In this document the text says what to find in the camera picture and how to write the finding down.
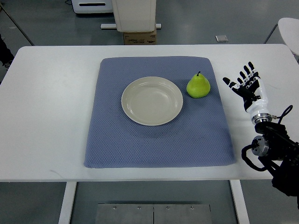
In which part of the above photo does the dark clothed person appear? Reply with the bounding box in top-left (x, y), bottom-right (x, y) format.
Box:
top-left (0, 35), bottom-right (14, 70)

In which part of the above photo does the black looped cable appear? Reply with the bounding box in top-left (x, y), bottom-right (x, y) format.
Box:
top-left (271, 105), bottom-right (294, 124)

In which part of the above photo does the green pear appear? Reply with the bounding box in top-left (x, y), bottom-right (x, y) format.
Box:
top-left (186, 71), bottom-right (211, 98)

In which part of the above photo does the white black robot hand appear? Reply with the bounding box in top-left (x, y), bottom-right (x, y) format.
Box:
top-left (223, 62), bottom-right (272, 125)

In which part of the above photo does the white chair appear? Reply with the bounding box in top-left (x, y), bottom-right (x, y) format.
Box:
top-left (264, 18), bottom-right (299, 57)

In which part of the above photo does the cream ceramic plate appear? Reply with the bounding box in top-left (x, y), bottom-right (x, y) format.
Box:
top-left (121, 77), bottom-right (183, 126)

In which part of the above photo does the blue textured mat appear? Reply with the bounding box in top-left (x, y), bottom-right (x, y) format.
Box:
top-left (84, 56), bottom-right (235, 168)

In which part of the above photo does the thin dark pole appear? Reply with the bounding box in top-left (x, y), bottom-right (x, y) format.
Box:
top-left (0, 3), bottom-right (35, 46)

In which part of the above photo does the cardboard box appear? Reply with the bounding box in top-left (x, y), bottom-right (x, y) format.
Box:
top-left (123, 29), bottom-right (157, 45)

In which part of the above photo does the grey metal floor plate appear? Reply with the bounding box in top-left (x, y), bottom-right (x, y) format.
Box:
top-left (95, 204), bottom-right (212, 224)

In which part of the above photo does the white appliance with slot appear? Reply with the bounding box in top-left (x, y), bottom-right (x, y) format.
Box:
top-left (71, 0), bottom-right (113, 14)

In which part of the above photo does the white table frame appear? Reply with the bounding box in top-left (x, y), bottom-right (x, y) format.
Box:
top-left (58, 180), bottom-right (250, 224)

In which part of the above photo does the small grey floor plate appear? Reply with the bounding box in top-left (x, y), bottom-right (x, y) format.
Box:
top-left (215, 35), bottom-right (228, 42)

